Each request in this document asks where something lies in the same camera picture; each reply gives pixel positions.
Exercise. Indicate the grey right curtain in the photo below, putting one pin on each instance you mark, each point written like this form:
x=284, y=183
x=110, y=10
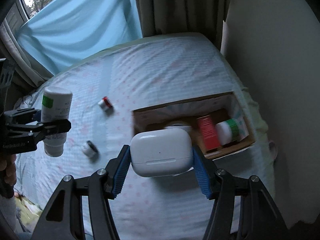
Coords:
x=160, y=17

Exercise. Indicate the red and silver jar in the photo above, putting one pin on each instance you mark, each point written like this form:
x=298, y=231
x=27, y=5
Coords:
x=105, y=104

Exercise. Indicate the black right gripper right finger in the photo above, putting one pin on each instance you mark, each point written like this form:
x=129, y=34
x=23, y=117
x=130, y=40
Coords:
x=243, y=207

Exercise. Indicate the white earbuds case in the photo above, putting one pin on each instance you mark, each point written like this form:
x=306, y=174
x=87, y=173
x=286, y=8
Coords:
x=165, y=152

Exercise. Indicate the light blue hanging cloth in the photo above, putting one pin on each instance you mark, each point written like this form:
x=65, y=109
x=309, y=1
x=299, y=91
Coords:
x=67, y=31

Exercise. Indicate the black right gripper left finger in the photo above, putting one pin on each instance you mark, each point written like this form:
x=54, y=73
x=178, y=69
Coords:
x=62, y=217

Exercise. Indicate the person's left hand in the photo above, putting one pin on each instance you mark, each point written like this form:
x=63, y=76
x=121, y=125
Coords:
x=9, y=168

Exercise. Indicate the cardboard box pink side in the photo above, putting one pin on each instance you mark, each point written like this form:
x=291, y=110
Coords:
x=220, y=107

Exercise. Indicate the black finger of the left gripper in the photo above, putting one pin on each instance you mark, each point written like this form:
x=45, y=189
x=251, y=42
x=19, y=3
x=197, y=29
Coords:
x=45, y=128

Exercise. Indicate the white bottle green label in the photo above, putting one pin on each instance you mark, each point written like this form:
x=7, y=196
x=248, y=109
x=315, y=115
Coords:
x=56, y=104

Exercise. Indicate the light green jar white lid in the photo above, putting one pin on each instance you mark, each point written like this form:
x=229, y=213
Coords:
x=181, y=125

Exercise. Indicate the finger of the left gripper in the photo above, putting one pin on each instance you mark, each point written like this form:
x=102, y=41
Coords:
x=22, y=116

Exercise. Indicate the red Marubi cosmetic box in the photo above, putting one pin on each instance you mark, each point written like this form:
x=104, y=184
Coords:
x=208, y=134

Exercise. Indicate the white jar green band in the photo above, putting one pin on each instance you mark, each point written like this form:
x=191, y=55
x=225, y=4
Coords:
x=227, y=131

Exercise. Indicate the grey jar black lid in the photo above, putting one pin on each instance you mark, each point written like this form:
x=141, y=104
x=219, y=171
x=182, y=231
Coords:
x=89, y=149

